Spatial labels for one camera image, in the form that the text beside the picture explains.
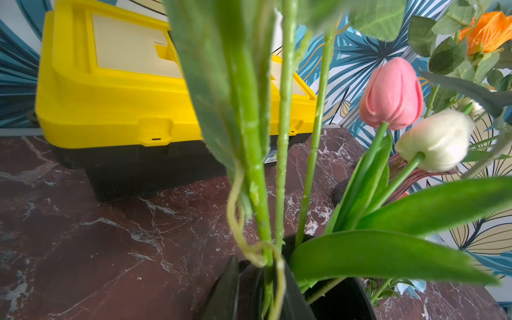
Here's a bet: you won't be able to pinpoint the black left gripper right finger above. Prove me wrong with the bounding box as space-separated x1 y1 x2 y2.
280 267 316 320

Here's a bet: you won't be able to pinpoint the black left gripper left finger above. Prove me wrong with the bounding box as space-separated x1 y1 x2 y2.
201 255 239 320

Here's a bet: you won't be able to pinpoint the light blue rose stem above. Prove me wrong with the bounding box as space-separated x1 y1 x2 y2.
363 279 427 306

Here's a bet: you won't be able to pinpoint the glossy black vase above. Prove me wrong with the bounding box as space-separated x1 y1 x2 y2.
235 233 377 320

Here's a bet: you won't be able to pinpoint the dark red glass vase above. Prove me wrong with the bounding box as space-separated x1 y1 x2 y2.
331 153 461 209

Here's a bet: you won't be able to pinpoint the pink white tulips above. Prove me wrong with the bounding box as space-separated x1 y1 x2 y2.
289 58 511 290

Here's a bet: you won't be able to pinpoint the yellow black toolbox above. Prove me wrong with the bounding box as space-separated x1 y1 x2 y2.
35 0 319 203

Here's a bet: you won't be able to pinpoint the white cream rose spray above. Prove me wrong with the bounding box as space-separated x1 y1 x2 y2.
163 1 407 319

